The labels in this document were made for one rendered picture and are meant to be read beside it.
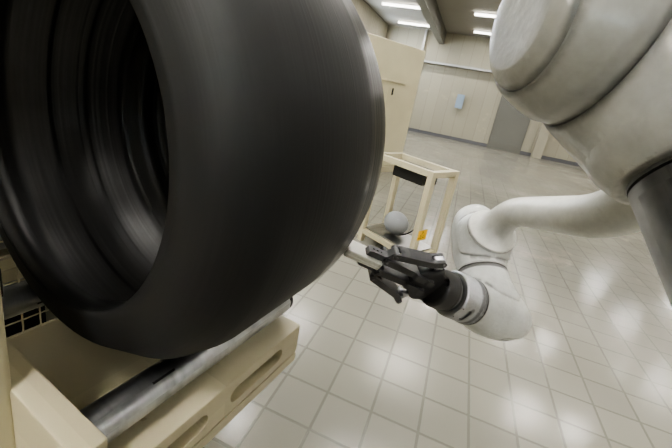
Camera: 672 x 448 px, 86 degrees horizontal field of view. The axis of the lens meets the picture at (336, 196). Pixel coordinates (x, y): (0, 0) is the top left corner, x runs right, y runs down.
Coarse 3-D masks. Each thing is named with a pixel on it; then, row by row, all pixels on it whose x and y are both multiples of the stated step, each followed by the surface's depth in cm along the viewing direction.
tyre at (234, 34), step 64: (0, 0) 49; (64, 0) 55; (128, 0) 61; (192, 0) 27; (256, 0) 28; (320, 0) 36; (0, 64) 54; (64, 64) 61; (128, 64) 69; (192, 64) 27; (256, 64) 28; (320, 64) 32; (0, 128) 55; (64, 128) 64; (128, 128) 73; (192, 128) 28; (256, 128) 28; (320, 128) 32; (384, 128) 46; (0, 192) 50; (64, 192) 63; (128, 192) 72; (192, 192) 29; (256, 192) 29; (320, 192) 34; (64, 256) 58; (128, 256) 64; (192, 256) 31; (256, 256) 32; (320, 256) 42; (64, 320) 46; (128, 320) 38; (192, 320) 35; (256, 320) 40
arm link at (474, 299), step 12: (468, 276) 67; (468, 288) 65; (480, 288) 67; (468, 300) 64; (480, 300) 65; (444, 312) 67; (456, 312) 65; (468, 312) 65; (480, 312) 66; (468, 324) 68
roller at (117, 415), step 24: (240, 336) 53; (168, 360) 45; (192, 360) 47; (216, 360) 50; (144, 384) 42; (168, 384) 43; (96, 408) 38; (120, 408) 39; (144, 408) 41; (120, 432) 39
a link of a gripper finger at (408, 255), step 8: (400, 248) 60; (408, 248) 61; (400, 256) 59; (408, 256) 59; (416, 256) 60; (424, 256) 61; (432, 256) 62; (416, 264) 60; (424, 264) 60; (432, 264) 61; (440, 264) 61
